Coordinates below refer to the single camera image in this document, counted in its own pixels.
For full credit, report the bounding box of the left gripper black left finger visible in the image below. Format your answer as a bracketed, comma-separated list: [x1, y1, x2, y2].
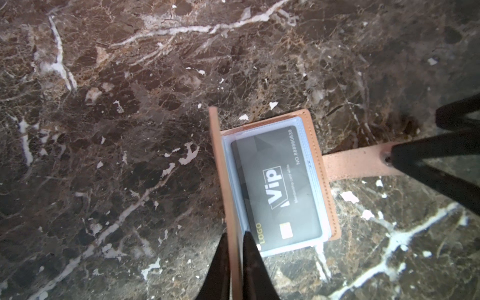
[195, 232, 231, 300]

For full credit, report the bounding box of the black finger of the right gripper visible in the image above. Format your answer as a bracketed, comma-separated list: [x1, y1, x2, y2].
[435, 94, 480, 131]
[390, 129, 480, 215]

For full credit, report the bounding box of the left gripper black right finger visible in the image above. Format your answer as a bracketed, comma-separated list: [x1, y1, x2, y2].
[242, 231, 281, 300]

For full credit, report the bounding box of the black VIP card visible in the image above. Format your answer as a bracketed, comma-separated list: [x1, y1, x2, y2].
[229, 124, 331, 256]

